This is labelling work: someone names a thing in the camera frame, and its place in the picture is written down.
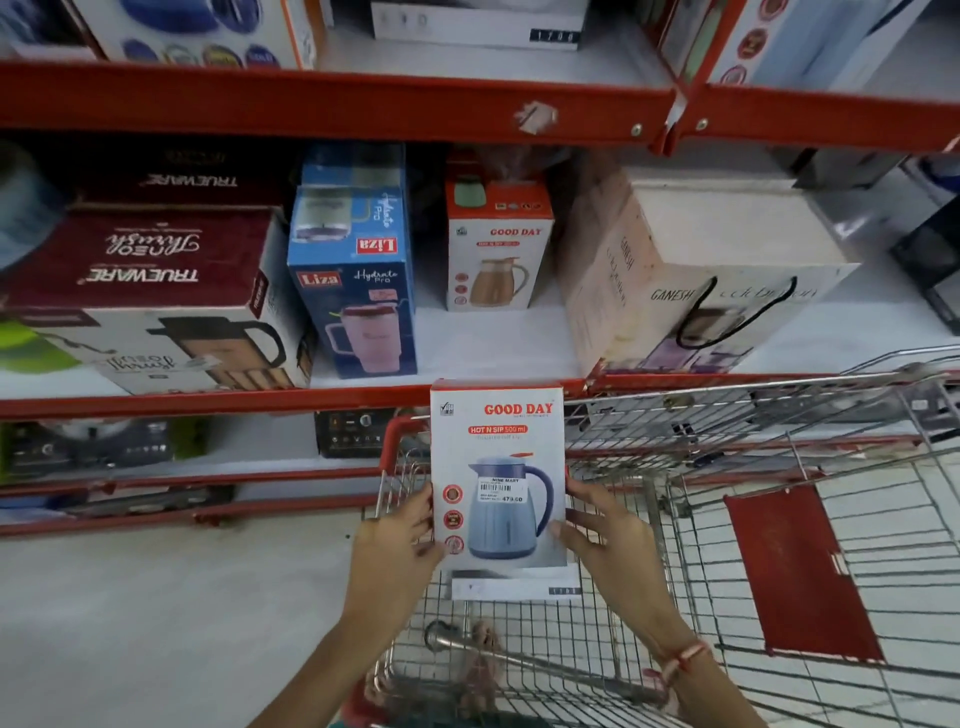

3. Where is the person's right hand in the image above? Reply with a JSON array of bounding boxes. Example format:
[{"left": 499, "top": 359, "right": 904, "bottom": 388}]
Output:
[{"left": 548, "top": 479, "right": 682, "bottom": 655}]

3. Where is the person's left hand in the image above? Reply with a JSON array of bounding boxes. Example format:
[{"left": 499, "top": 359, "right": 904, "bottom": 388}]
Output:
[{"left": 341, "top": 483, "right": 450, "bottom": 648}]

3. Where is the white box with blue jug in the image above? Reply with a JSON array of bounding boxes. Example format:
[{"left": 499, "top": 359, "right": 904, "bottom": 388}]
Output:
[{"left": 429, "top": 379, "right": 570, "bottom": 572}]

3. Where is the person's left forearm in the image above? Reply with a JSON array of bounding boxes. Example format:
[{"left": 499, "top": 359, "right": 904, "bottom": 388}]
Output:
[{"left": 246, "top": 615, "right": 412, "bottom": 728}]

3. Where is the person's right forearm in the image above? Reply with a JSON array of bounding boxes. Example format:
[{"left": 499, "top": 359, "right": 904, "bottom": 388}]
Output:
[{"left": 646, "top": 628, "right": 775, "bottom": 728}]

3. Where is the flat white box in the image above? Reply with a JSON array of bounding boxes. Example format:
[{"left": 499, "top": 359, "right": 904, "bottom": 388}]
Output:
[{"left": 449, "top": 564, "right": 583, "bottom": 603}]

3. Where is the red thread wristband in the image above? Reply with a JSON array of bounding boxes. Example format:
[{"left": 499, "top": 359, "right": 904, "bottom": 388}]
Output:
[{"left": 657, "top": 639, "right": 715, "bottom": 687}]

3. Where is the red cart seat flap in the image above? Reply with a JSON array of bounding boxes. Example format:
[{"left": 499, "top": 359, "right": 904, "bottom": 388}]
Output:
[{"left": 723, "top": 483, "right": 887, "bottom": 666}]

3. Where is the blue box with pink mug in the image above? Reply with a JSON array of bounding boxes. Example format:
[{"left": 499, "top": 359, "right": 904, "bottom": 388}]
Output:
[{"left": 286, "top": 186, "right": 419, "bottom": 380}]

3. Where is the large white appliance box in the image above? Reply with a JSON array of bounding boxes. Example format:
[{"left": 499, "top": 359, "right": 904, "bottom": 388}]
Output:
[{"left": 553, "top": 166, "right": 861, "bottom": 378}]

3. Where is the white orange box copper jug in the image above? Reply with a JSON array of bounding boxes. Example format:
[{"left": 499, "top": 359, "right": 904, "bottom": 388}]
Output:
[{"left": 444, "top": 177, "right": 557, "bottom": 313}]

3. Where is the dark green appliance box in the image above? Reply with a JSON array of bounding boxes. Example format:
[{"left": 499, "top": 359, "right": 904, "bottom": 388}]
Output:
[{"left": 0, "top": 416, "right": 213, "bottom": 483}]

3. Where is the maroon box with black jug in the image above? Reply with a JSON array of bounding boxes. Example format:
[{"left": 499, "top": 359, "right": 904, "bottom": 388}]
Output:
[{"left": 0, "top": 202, "right": 318, "bottom": 396}]

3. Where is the blue box with glass mug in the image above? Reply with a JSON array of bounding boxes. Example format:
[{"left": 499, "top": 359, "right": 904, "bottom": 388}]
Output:
[{"left": 300, "top": 142, "right": 411, "bottom": 196}]

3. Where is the torn tape piece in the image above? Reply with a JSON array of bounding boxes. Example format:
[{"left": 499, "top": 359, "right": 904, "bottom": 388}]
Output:
[{"left": 513, "top": 100, "right": 561, "bottom": 137}]

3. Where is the dark maroon box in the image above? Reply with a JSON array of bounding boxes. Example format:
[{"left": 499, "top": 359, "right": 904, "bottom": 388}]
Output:
[{"left": 73, "top": 141, "right": 303, "bottom": 213}]

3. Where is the green and white box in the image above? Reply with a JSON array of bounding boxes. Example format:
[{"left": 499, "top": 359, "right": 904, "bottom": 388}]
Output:
[{"left": 0, "top": 318, "right": 85, "bottom": 374}]

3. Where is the red metal shelf rack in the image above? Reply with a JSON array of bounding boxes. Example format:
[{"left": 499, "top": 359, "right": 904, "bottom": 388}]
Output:
[{"left": 0, "top": 58, "right": 960, "bottom": 540}]

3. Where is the white box with black label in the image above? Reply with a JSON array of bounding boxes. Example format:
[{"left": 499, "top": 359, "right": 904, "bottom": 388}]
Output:
[{"left": 369, "top": 0, "right": 591, "bottom": 52}]

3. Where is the pale blue round container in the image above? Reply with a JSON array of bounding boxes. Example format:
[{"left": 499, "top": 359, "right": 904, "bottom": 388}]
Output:
[{"left": 0, "top": 141, "right": 70, "bottom": 273}]

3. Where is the red and white appliance box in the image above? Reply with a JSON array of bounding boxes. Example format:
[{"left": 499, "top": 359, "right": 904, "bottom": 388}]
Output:
[{"left": 658, "top": 0, "right": 940, "bottom": 93}]

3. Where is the box with blue bowls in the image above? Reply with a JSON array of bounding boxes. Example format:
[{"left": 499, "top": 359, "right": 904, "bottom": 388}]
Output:
[{"left": 69, "top": 0, "right": 329, "bottom": 72}]

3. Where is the metal wire shopping cart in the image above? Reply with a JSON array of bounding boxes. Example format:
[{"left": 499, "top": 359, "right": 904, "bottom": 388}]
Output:
[{"left": 363, "top": 346, "right": 960, "bottom": 728}]

